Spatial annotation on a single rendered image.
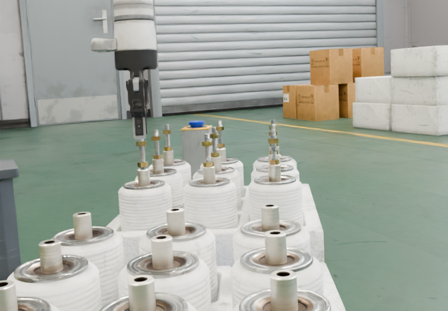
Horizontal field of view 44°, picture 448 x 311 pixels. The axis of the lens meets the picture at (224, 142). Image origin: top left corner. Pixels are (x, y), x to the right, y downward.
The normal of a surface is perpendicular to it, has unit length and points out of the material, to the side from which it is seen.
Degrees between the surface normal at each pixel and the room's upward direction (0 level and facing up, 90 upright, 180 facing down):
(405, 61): 90
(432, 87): 90
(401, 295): 0
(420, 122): 90
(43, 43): 90
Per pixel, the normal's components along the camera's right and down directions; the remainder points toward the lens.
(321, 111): 0.39, 0.10
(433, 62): -0.91, 0.10
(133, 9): 0.13, 0.11
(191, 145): -0.09, 0.13
